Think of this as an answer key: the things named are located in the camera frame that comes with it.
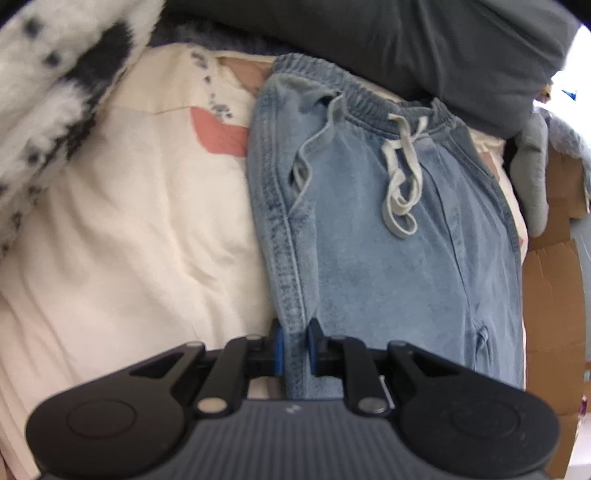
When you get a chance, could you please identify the white black spotted fluffy blanket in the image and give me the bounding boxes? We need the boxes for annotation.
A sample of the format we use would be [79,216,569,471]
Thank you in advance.
[0,0,164,259]

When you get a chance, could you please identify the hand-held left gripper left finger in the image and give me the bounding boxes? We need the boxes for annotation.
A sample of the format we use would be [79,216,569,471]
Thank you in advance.
[130,318,284,415]

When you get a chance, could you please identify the light blue jeans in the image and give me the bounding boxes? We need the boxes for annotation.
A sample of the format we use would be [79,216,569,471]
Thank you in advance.
[246,53,527,400]

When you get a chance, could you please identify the grey neck pillow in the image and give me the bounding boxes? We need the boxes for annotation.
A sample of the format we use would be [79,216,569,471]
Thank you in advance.
[508,112,551,238]

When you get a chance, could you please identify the dark grey pillow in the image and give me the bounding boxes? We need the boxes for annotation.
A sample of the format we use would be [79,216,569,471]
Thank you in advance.
[148,0,580,139]

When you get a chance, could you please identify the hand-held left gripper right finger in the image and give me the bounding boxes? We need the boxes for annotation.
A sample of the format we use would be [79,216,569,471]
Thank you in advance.
[307,318,462,415]

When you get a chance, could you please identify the cream bear print blanket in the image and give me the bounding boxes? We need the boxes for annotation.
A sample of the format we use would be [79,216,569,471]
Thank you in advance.
[0,44,529,478]

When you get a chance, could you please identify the flat cardboard sheet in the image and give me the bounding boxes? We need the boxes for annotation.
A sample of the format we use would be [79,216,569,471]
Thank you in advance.
[522,148,591,478]

